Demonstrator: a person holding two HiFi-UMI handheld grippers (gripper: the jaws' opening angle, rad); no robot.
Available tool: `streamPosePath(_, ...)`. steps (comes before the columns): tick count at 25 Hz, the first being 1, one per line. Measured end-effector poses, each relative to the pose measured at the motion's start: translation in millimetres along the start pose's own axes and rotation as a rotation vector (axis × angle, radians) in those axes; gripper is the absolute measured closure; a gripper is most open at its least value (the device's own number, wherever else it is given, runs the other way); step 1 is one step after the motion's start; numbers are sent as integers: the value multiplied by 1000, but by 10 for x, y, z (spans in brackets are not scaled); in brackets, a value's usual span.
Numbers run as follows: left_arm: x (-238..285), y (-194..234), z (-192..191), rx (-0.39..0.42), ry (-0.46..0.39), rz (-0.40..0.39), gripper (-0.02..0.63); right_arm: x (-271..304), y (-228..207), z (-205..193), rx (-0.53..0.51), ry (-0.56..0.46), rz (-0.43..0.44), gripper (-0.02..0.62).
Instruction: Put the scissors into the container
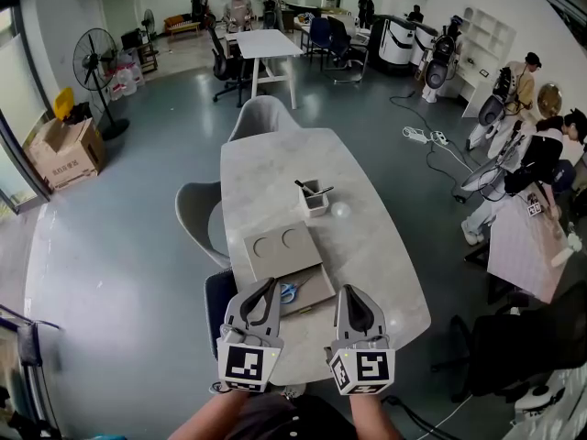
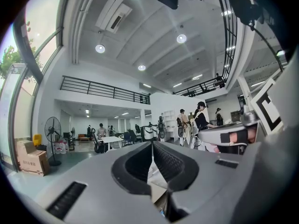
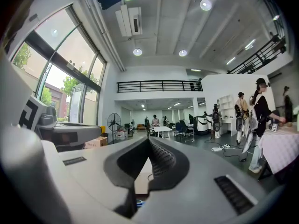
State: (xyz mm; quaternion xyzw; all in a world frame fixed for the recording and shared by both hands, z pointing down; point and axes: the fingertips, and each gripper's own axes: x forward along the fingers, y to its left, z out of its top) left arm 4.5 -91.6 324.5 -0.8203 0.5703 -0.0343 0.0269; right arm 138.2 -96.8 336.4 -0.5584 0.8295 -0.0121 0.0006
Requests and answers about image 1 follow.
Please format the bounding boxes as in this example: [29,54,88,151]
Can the blue office chair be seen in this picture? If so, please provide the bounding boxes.
[307,16,333,66]

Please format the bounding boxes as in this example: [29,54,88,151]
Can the large black standing fan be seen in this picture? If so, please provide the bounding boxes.
[72,27,131,142]

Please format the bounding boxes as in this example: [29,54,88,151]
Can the white floor cable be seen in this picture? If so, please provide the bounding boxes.
[415,394,474,440]

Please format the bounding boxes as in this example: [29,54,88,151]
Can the cluster of clear water jugs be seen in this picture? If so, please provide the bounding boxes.
[107,60,146,101]

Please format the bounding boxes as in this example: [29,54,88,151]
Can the thick black cable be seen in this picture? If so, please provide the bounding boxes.
[382,395,442,440]

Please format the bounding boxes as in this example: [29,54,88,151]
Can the blue-handled scissors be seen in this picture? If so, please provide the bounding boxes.
[279,273,317,305]

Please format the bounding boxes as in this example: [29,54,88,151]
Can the white grey pen holder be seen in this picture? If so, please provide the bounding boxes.
[298,179,330,219]

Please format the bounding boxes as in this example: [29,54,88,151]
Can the yellow bin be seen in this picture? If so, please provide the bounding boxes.
[53,86,75,121]

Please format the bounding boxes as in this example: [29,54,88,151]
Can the white vase with flowers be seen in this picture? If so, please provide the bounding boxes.
[551,234,584,268]

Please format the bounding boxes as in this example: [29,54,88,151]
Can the orange wooden bench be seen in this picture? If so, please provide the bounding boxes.
[164,14,202,39]

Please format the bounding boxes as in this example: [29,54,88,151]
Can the grey shell chair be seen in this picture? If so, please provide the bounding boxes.
[174,180,233,270]
[227,94,302,144]

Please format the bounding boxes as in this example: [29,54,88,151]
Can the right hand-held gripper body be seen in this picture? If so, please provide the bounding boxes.
[325,335,396,397]

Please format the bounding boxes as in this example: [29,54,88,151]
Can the white black machine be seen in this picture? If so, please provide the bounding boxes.
[410,20,439,69]
[369,14,415,75]

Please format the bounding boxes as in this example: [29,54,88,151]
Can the dark blue fabric chair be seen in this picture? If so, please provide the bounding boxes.
[204,267,240,362]

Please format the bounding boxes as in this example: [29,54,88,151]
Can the black bag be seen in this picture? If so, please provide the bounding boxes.
[63,102,94,126]

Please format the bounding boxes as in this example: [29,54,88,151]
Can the person's right forearm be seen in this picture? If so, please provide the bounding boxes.
[348,394,401,440]

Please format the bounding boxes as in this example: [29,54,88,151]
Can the black floor cable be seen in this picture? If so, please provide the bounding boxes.
[389,90,474,202]

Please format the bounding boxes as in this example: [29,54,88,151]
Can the white black device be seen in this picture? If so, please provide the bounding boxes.
[513,380,566,424]

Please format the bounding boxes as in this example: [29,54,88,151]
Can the brown cardboard box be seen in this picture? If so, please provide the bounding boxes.
[23,116,107,193]

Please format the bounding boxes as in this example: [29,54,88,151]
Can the blue padded chair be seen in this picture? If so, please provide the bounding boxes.
[552,159,577,194]

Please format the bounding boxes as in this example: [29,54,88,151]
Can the black cantilever chair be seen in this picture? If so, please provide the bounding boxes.
[326,15,370,85]

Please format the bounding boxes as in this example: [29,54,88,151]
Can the dark wooden stool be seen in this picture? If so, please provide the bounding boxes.
[137,41,160,74]

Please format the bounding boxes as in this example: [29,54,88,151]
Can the person's left forearm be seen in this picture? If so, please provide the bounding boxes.
[169,390,251,440]

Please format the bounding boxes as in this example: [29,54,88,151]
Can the pink table cloth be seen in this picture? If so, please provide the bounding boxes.
[486,194,575,304]

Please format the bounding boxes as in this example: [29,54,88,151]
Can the black office chair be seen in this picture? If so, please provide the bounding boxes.
[206,25,254,109]
[430,291,587,403]

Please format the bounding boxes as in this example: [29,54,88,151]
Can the person's black top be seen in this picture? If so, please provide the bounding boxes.
[224,394,357,440]

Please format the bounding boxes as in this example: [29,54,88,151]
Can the white metal rack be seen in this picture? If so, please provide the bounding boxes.
[513,359,587,440]

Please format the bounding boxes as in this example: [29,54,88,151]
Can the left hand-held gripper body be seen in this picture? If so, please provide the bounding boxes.
[216,324,283,393]

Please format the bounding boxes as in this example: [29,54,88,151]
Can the white standing table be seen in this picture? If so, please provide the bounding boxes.
[235,28,305,111]

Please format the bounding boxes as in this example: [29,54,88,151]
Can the white shelf unit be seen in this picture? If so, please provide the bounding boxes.
[439,6,518,119]

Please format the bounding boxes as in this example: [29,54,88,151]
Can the grey drawer box organizer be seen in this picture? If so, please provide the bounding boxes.
[242,220,338,318]

